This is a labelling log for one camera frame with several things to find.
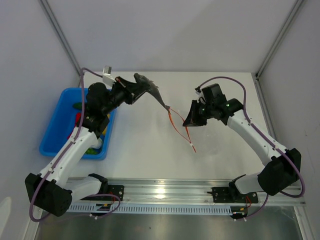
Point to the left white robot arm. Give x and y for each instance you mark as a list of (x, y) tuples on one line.
[(48, 190)]

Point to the red chili pepper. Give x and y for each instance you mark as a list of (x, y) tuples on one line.
[(77, 118)]

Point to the clear zip top bag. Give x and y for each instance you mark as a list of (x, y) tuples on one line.
[(203, 140)]

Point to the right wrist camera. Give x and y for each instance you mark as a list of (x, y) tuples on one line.
[(198, 92)]

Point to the right aluminium frame post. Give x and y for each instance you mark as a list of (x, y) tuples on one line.
[(280, 36)]

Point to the blue plastic bin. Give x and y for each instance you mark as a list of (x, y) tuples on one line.
[(62, 124)]

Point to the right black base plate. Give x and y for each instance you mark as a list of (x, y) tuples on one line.
[(226, 195)]

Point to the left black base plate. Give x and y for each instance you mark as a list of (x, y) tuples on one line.
[(117, 190)]

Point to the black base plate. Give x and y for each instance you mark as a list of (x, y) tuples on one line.
[(226, 195), (117, 190)]

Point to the aluminium mounting rail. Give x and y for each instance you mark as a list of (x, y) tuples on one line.
[(187, 192)]

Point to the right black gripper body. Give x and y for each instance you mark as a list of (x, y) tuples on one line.
[(205, 111)]

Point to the yellow mango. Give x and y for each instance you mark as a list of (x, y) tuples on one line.
[(106, 127)]

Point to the white slotted cable duct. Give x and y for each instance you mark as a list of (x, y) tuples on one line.
[(157, 209)]

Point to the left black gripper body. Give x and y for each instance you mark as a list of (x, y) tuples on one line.
[(122, 93)]

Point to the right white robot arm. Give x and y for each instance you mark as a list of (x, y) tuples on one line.
[(281, 165)]

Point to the green cucumber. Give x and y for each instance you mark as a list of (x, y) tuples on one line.
[(77, 106)]

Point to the white green cauliflower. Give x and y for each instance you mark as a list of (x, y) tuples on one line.
[(98, 144)]

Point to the green lettuce piece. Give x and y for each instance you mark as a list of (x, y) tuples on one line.
[(91, 151)]

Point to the left aluminium frame post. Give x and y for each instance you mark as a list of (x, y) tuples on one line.
[(56, 27)]

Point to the aluminium frame post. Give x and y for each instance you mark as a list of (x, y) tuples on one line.
[(56, 27), (280, 36)]

